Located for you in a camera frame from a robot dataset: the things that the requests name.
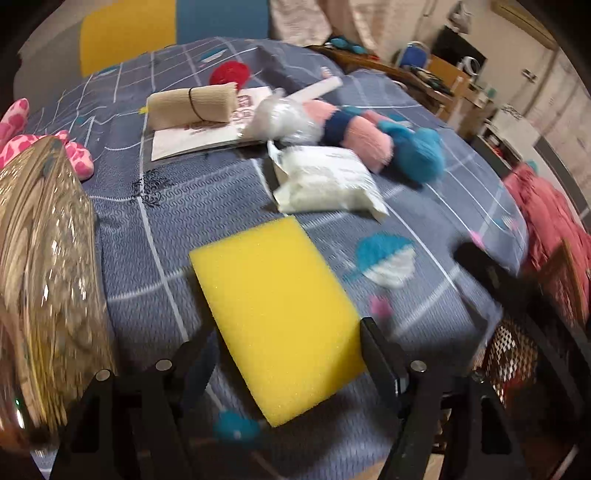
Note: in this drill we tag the red knit cloth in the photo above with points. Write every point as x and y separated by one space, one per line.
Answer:
229 73

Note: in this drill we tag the beige patterned curtain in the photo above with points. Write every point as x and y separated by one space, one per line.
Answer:
300 23

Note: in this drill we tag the white printed paper packet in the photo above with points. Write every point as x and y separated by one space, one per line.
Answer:
194 138

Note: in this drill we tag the grey yellow blue headboard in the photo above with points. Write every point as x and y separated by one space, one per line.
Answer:
129 37

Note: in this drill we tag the white low shelf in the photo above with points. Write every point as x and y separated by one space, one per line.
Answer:
512 129

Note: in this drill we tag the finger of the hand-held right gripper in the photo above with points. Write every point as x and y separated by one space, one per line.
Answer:
485 270

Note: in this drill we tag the beige cloth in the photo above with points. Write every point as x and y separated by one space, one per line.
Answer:
184 104

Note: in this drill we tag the red ruffled blanket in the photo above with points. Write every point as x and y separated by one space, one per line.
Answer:
545 217

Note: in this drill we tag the dark wooden desk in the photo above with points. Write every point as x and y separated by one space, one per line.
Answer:
392 74

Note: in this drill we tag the wall air conditioner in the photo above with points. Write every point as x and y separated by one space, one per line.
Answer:
521 18

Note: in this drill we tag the floral window curtain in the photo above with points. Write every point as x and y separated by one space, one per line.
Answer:
568 101

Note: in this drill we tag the gold glittery bag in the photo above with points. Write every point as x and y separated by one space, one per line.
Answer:
41 277

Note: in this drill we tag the clear plastic bag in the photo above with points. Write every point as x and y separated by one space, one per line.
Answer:
281 117

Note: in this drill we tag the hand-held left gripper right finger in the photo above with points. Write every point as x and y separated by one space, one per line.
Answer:
381 355

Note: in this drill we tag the black monitor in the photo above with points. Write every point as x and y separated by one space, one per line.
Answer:
450 46

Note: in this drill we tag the white hanging bag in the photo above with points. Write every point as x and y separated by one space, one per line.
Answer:
461 16

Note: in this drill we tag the blue folding chair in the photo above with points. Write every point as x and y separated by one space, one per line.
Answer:
413 55

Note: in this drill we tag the white paper roll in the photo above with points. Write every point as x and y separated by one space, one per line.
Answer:
318 90

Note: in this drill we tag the light wooden desk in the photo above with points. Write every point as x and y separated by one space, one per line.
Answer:
443 69

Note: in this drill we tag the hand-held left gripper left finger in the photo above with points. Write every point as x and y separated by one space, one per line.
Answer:
194 369

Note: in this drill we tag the yellow sponge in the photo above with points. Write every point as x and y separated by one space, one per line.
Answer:
277 314

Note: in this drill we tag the pink spotted plush toy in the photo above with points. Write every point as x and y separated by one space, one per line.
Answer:
78 157

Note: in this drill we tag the white cotton pad packet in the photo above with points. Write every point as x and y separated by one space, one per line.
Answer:
323 177

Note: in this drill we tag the pink and blue plush toy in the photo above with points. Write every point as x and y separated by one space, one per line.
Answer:
364 138

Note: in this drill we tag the grey grid bedsheet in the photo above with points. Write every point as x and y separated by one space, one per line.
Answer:
184 207

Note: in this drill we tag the teal plush toy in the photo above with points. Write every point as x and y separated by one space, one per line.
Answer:
344 43

